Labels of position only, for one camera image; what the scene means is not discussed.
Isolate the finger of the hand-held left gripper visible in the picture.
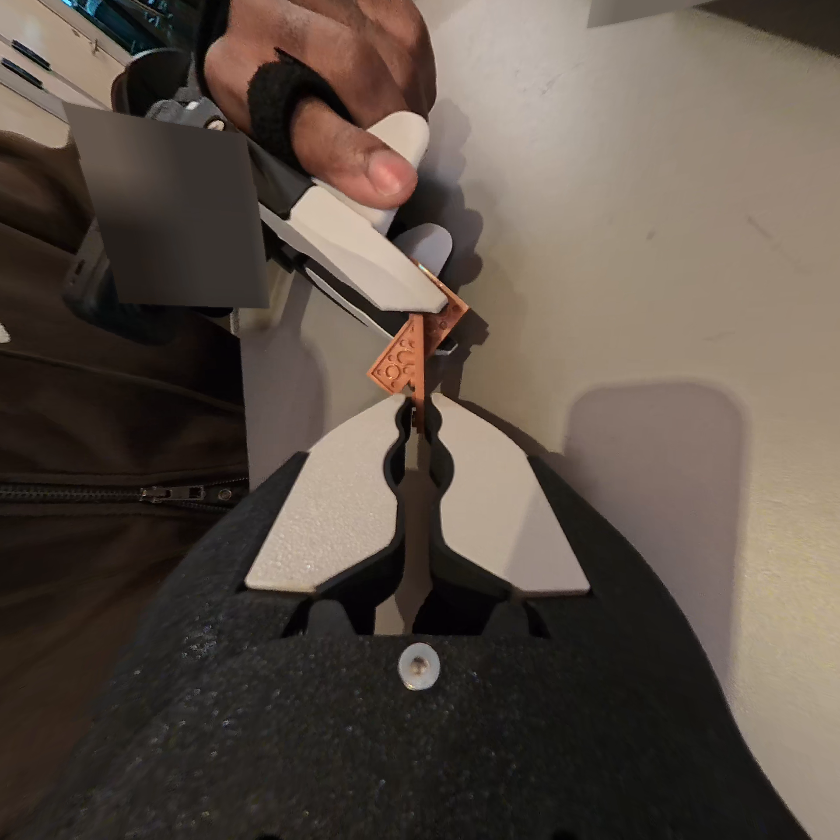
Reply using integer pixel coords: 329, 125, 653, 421
301, 262, 456, 358
286, 185, 455, 314

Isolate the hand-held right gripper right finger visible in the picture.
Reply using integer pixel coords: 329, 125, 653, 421
430, 392, 593, 599

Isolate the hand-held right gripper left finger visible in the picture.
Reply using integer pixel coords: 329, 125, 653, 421
243, 394, 404, 596

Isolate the wide brown toy brick plate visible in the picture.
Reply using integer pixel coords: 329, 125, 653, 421
366, 314, 431, 435

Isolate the narrow brown toy brick plate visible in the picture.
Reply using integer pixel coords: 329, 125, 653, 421
415, 258, 472, 358

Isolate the person's left hand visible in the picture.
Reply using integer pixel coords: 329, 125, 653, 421
202, 0, 439, 202

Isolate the black office chair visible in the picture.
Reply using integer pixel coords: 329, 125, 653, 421
110, 48, 206, 122

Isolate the white cabinet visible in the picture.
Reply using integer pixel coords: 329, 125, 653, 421
0, 0, 135, 129

